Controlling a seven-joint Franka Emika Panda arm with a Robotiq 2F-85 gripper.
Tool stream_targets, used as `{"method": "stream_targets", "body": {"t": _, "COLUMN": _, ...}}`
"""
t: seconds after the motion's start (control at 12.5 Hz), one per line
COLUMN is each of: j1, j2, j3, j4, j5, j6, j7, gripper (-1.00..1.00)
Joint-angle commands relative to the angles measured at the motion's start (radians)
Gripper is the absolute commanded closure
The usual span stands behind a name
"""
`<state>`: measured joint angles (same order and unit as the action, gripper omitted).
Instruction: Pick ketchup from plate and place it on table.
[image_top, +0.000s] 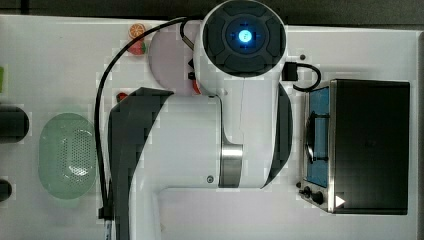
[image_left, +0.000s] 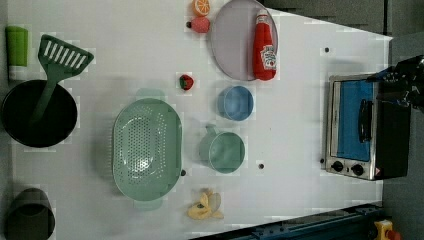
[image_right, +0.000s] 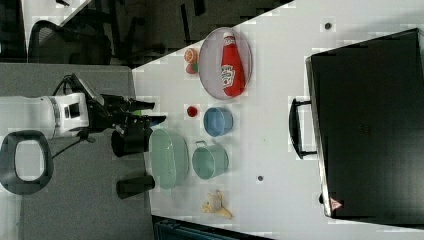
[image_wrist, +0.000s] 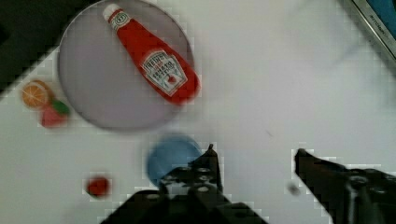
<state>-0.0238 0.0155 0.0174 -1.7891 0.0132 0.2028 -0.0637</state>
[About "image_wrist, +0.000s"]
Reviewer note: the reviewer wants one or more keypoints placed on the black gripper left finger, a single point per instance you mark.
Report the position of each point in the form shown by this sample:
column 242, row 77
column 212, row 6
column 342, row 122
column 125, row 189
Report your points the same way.
column 186, row 195

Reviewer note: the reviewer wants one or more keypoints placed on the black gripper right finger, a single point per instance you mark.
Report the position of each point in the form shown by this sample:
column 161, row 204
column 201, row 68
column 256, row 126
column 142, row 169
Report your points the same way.
column 350, row 196

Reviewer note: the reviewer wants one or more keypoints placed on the red plush ketchup bottle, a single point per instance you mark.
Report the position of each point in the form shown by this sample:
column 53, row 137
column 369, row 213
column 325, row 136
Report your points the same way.
column 160, row 65

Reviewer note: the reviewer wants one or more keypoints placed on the grey round plate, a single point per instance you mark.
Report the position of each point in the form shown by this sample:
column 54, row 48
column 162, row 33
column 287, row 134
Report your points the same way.
column 98, row 76

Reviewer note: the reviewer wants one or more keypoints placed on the blue small bowl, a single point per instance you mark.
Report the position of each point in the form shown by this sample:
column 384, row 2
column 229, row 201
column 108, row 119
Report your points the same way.
column 170, row 152

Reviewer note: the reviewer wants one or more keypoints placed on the small red strawberry toy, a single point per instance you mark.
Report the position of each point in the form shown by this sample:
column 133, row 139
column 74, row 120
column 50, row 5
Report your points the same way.
column 98, row 186

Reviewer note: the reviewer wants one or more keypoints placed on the pink plush strawberry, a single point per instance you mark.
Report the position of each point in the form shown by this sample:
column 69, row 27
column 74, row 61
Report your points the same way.
column 54, row 114

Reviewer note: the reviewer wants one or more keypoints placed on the silver toaster oven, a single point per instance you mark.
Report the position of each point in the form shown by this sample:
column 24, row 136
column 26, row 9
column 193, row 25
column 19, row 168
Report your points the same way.
column 379, row 16

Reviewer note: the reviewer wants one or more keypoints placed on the orange slice toy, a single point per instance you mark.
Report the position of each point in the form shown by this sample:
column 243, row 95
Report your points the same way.
column 36, row 94

